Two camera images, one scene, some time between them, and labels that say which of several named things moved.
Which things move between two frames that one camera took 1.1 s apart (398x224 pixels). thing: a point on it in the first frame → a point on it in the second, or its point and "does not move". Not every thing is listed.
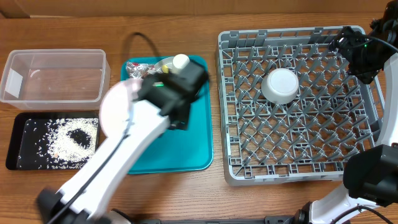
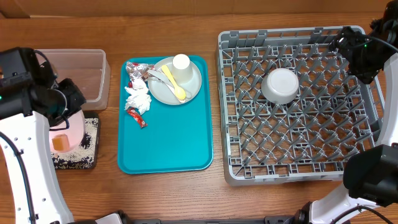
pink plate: [115, 104] → [75, 133]
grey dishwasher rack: [292, 109] does not move
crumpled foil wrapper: [136, 71] does not move
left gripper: [181, 124] → [68, 86]
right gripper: [366, 73] does not move
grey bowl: [280, 86] does not move
